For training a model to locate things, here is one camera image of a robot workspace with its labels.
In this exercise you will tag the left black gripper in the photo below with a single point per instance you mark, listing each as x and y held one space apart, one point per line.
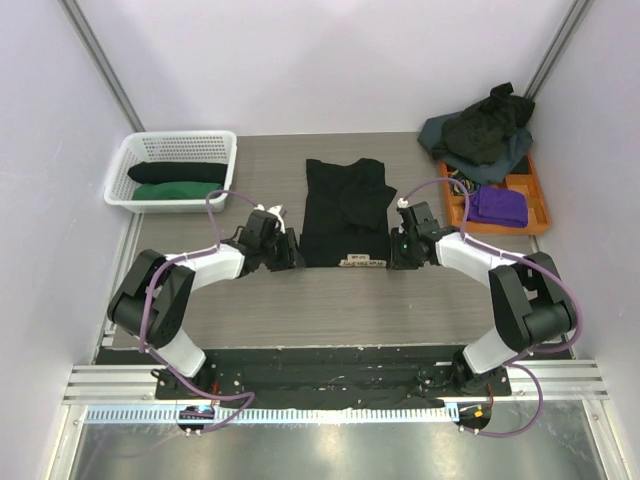
291 257

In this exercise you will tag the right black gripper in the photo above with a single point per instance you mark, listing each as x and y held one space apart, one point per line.
396 248

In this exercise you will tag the black t shirt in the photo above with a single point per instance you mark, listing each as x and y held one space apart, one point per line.
165 172
346 214

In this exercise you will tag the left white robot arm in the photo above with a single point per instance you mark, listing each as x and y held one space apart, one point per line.
150 303

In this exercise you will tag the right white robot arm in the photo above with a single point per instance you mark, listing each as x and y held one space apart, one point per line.
529 304

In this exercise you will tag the blue yellow patterned cloth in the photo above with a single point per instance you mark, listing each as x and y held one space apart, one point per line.
462 183

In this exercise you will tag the purple folded cloth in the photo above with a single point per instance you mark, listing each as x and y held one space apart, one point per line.
496 206

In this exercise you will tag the rolled green t shirt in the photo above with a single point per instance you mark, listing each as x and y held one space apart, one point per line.
174 191

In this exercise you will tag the grey blue shirt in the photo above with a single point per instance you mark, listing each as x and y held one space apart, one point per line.
511 161

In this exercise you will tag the white plastic basket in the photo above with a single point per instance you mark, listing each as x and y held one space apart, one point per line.
215 147

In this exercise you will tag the orange compartment tray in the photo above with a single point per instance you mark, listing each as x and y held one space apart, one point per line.
526 184

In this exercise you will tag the dark green crumpled shirt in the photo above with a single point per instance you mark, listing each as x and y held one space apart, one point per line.
477 134

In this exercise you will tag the rolled black t shirt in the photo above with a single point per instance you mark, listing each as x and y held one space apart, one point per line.
165 172

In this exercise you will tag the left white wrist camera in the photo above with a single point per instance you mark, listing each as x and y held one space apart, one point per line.
278 211

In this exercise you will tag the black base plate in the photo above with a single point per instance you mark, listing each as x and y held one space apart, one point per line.
326 378

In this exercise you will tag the white slotted cable duct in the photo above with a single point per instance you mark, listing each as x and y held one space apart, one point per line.
185 415

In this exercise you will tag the right aluminium corner post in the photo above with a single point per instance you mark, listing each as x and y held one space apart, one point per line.
574 17

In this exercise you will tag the aluminium corner post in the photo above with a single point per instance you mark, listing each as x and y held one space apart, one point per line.
574 17
93 46

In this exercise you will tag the left aluminium corner post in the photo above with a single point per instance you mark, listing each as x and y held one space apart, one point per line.
93 46

